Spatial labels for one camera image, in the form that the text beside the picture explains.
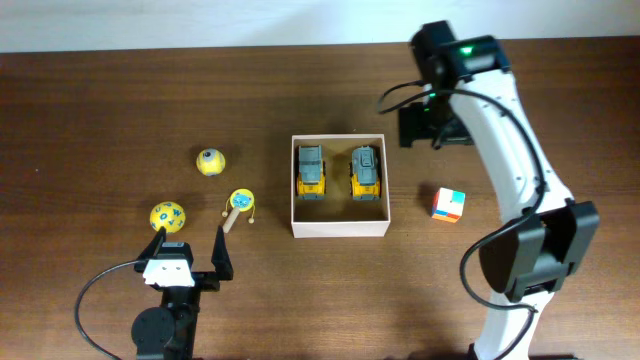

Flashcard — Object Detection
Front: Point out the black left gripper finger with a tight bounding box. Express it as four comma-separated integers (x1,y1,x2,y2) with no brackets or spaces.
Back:
134,226,167,272
211,226,234,280

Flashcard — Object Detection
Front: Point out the colourful puzzle cube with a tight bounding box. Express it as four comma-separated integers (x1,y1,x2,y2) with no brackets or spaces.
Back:
431,188,466,223

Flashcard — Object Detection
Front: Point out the yellow grey toy truck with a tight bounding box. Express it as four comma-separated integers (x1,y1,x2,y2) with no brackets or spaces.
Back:
296,145,326,200
350,146,381,201

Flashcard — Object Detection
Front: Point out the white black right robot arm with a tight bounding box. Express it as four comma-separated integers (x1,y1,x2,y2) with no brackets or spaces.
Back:
395,22,600,359

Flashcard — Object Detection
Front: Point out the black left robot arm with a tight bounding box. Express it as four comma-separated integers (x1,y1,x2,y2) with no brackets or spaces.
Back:
131,227,234,360

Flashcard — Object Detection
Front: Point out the yellow ball with blue letters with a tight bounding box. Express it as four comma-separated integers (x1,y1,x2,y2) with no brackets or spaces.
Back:
149,201,186,234

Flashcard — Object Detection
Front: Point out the yellow cat rattle drum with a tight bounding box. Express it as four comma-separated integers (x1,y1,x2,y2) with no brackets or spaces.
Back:
222,188,256,233

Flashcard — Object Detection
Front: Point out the yellow ball with grey eyes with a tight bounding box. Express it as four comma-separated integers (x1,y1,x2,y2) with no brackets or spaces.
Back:
196,148,226,176

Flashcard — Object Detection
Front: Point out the pink open cardboard box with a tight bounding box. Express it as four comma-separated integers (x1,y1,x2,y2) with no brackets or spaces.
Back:
290,134,391,238

